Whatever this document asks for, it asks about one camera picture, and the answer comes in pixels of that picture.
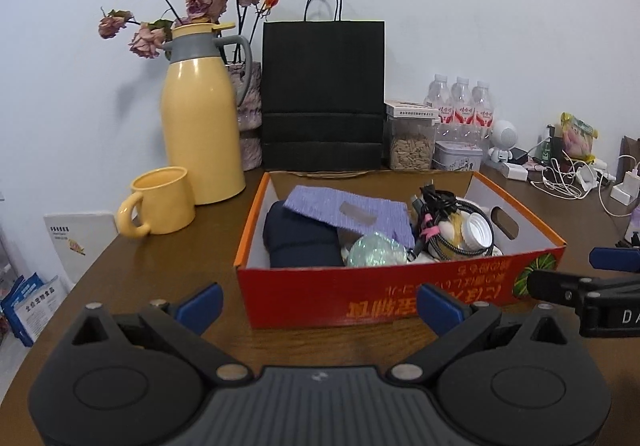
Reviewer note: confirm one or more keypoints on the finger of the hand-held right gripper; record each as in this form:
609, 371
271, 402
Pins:
612, 258
550, 286

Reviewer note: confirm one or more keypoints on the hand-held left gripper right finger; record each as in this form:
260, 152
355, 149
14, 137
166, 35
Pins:
440, 308

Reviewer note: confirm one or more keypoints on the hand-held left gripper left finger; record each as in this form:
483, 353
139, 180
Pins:
200, 306

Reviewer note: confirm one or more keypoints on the white bottle cap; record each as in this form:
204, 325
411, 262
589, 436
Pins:
475, 233

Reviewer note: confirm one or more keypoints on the iridescent plastic wrap ball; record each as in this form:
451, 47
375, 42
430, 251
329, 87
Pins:
375, 251

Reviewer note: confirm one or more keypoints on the orange red cardboard box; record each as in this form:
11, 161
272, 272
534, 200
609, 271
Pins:
310, 296

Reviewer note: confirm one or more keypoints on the navy zip case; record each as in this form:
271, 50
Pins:
300, 241

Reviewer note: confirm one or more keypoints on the purple knitted cloth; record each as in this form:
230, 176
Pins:
320, 206

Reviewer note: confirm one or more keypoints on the yellow mug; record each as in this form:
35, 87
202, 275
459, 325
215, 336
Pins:
165, 206

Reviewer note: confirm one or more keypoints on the white charger block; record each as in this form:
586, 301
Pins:
515, 171

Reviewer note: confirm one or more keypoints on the yellow green snack packet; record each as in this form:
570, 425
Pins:
577, 138

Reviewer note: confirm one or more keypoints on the small green bottle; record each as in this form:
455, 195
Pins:
546, 151

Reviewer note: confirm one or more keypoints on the black upright stand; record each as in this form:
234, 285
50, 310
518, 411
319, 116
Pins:
554, 141

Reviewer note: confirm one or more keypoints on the black power adapter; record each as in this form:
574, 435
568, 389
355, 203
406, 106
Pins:
520, 157

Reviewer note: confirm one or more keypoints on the white booklet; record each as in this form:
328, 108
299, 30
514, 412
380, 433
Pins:
75, 236

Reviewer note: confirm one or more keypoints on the printed tin box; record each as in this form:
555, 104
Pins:
457, 158

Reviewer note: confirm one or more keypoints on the white robot toy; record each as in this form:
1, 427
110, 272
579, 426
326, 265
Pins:
504, 133

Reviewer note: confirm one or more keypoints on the clear seed jar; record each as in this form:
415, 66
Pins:
410, 151

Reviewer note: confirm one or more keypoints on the blue packets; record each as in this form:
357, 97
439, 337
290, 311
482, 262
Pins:
35, 306

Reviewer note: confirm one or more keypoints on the yellow thermos jug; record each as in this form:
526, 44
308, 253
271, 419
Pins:
200, 136

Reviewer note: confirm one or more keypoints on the pink mottled vase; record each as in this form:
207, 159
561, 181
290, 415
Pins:
250, 136

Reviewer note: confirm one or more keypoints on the clear water bottle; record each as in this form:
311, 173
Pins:
483, 111
461, 106
440, 101

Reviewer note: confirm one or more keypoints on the flat white box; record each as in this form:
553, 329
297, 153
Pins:
410, 108

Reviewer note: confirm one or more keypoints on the black paper bag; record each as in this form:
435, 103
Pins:
322, 96

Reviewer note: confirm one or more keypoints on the white wall charger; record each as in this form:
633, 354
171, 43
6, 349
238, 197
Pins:
625, 188

